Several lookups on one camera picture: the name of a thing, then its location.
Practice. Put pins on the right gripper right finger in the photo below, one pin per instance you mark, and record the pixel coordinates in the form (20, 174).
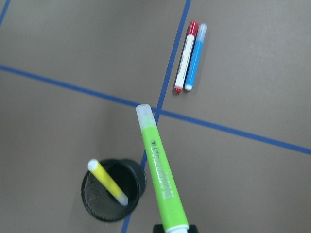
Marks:
(193, 229)

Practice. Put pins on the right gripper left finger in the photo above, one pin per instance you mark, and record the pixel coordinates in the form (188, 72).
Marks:
(158, 228)

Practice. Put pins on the green highlighter pen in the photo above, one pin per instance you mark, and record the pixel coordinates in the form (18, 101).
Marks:
(171, 210)

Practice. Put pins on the black mesh pen cup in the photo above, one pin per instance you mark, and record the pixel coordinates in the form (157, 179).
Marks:
(128, 175)

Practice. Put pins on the yellow highlighter pen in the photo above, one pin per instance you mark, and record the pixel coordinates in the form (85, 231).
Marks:
(98, 171)

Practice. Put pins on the blue highlighter pen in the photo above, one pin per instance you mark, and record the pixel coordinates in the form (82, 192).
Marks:
(195, 59)

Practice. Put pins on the red white marker pen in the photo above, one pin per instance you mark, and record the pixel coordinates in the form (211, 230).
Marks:
(185, 56)

